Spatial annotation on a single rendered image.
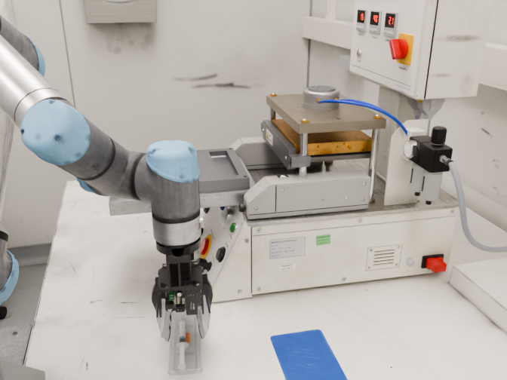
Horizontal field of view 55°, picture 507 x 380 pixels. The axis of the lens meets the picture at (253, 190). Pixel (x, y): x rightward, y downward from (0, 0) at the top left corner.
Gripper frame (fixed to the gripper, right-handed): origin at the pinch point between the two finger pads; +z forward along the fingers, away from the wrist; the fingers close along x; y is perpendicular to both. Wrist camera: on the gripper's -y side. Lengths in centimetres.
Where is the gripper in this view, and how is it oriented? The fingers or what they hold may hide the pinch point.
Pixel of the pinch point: (185, 330)
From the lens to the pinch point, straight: 91.8
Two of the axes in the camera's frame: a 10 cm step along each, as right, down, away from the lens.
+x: 9.9, -0.5, 1.2
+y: 1.3, 3.8, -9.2
